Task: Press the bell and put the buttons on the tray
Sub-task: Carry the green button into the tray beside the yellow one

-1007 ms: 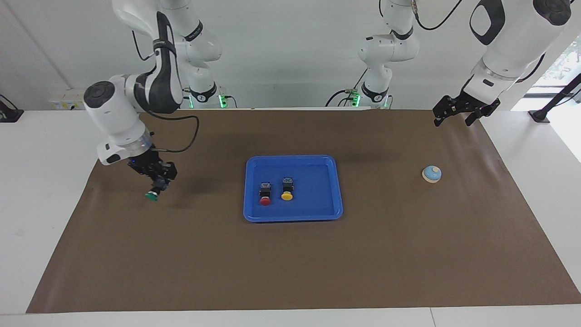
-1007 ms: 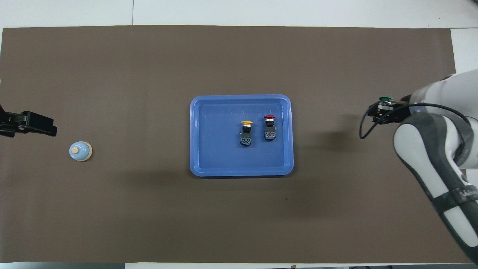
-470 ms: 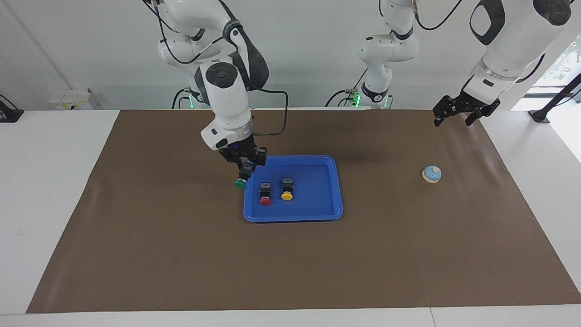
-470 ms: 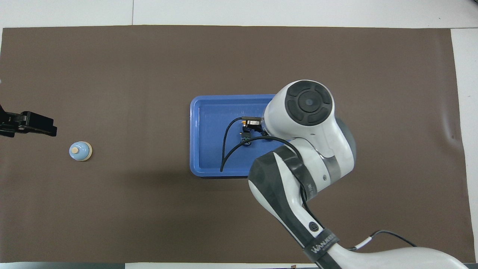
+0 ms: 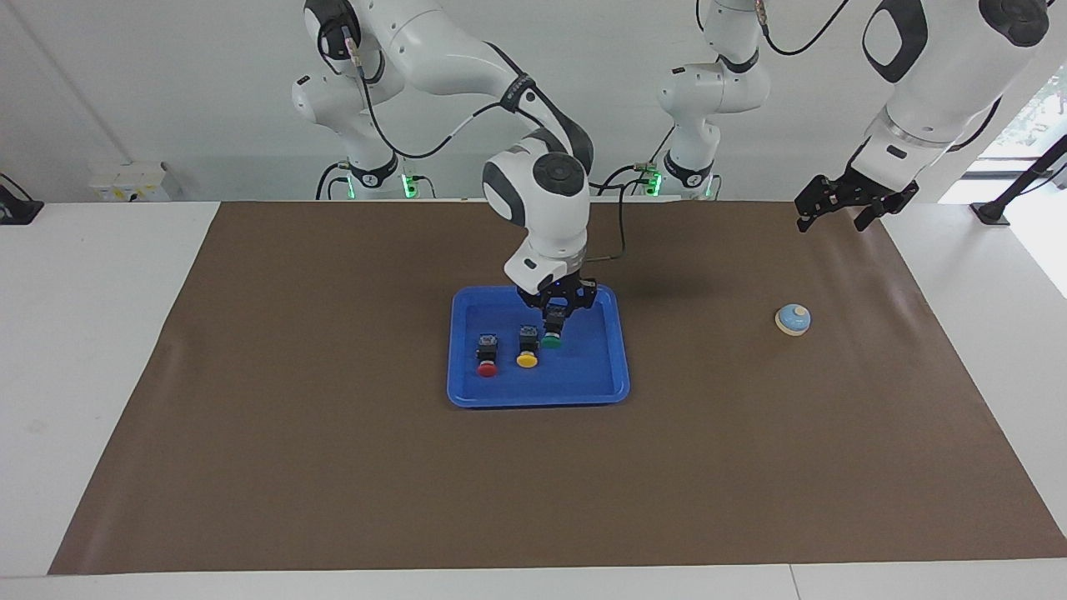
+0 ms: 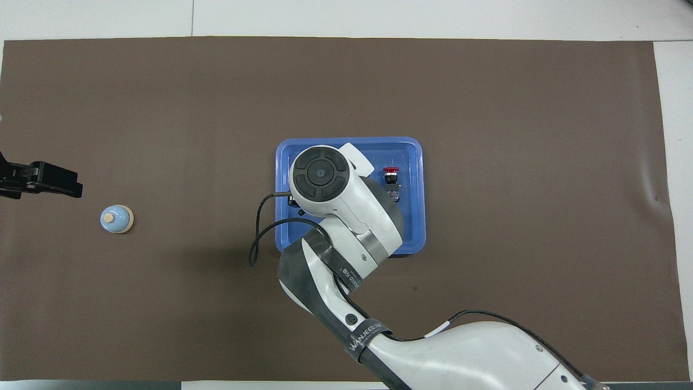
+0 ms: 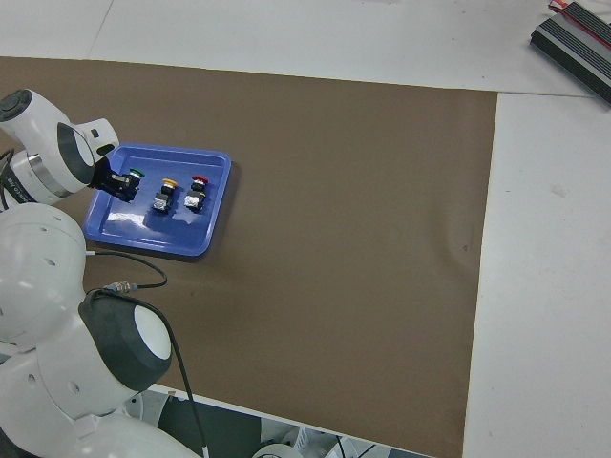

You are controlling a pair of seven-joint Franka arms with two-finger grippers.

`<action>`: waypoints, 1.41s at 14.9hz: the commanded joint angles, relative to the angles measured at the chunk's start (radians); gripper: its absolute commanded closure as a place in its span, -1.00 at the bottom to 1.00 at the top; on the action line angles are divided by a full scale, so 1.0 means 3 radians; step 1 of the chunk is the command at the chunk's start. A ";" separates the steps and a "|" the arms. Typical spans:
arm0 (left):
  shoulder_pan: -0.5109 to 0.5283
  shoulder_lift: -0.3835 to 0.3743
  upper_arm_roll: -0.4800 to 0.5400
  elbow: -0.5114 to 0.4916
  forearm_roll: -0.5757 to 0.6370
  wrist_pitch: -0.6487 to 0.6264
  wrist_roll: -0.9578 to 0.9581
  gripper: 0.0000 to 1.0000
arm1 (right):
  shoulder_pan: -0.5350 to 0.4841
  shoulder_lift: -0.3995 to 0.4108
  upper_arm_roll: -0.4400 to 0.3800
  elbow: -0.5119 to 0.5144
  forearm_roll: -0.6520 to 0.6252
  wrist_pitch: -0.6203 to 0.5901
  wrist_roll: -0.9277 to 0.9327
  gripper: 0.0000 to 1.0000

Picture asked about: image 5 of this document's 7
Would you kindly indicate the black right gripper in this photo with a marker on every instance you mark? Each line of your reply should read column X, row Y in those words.
column 575, row 293

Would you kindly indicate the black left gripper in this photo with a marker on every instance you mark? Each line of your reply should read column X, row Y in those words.
column 867, row 192

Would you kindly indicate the green push button switch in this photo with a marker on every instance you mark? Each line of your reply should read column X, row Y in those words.
column 550, row 340

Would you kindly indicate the yellow push button switch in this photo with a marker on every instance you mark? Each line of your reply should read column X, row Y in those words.
column 527, row 346

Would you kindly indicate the red push button switch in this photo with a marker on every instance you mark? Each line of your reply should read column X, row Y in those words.
column 487, row 354

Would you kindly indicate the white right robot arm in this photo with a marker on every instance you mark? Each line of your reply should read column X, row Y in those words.
column 533, row 192

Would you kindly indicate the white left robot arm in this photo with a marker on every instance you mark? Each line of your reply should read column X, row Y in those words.
column 925, row 75

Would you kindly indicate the blue plastic tray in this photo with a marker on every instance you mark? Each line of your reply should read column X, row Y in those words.
column 583, row 375

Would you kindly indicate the light blue call bell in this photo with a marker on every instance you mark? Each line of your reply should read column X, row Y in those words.
column 793, row 319

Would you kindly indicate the brown table mat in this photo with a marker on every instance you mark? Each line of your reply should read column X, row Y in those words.
column 533, row 483

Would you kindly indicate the bright window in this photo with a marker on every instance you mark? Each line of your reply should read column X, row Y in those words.
column 1034, row 117

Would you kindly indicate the white box with yellow labels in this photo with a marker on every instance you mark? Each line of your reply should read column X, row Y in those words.
column 129, row 182

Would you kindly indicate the black camera stand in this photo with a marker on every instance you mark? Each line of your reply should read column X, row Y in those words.
column 1021, row 183

